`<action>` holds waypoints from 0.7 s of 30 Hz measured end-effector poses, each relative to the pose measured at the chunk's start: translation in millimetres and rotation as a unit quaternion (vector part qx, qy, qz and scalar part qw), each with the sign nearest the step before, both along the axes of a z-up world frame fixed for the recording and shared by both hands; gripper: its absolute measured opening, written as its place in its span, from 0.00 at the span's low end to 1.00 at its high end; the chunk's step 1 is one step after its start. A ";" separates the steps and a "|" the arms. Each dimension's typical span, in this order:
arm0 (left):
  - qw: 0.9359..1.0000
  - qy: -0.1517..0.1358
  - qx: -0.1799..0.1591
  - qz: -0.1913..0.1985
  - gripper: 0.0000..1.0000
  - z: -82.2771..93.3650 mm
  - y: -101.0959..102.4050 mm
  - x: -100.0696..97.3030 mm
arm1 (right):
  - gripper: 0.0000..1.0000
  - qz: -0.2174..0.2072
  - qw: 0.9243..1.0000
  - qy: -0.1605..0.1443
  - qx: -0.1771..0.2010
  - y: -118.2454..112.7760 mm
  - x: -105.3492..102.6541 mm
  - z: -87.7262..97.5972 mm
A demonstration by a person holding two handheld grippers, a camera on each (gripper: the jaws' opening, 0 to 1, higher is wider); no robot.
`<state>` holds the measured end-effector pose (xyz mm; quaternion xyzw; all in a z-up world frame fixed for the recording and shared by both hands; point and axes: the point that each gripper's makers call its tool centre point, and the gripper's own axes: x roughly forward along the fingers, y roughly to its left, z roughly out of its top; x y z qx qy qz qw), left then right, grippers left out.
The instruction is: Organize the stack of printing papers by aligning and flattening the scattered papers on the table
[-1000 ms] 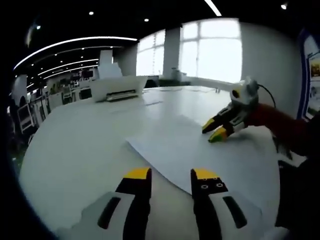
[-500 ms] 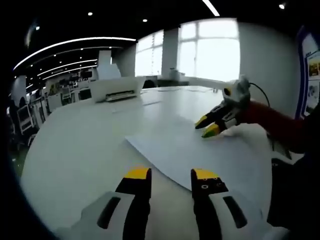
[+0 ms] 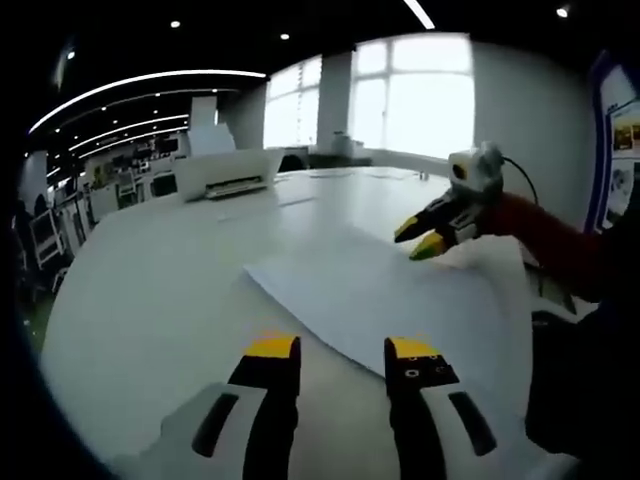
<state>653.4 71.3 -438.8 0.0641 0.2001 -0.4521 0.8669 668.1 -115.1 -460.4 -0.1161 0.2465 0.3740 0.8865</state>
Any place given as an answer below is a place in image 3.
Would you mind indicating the short ceiling light strip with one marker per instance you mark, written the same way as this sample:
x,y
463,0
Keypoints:
x,y
420,14

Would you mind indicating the narrow window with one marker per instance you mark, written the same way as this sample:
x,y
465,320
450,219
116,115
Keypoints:
x,y
295,110

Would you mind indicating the pile of white printing papers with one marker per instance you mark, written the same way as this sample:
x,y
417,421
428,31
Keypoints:
x,y
375,300

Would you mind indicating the wide window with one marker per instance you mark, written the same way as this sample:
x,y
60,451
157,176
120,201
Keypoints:
x,y
420,100

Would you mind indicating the long ceiling light strip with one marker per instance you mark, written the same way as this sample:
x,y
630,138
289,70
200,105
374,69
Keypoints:
x,y
140,82

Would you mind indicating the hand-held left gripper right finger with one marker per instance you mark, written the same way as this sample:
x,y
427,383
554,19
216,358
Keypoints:
x,y
430,430

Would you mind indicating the white frame chair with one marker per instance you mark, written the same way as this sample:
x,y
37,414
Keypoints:
x,y
47,237

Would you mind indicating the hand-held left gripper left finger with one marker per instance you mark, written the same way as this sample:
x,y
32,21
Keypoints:
x,y
220,435

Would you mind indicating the white printer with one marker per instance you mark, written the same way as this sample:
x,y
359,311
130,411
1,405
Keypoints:
x,y
225,172

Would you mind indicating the small white box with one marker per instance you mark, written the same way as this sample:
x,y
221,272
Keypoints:
x,y
347,145

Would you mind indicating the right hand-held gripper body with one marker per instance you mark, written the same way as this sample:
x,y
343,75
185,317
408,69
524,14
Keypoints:
x,y
475,175

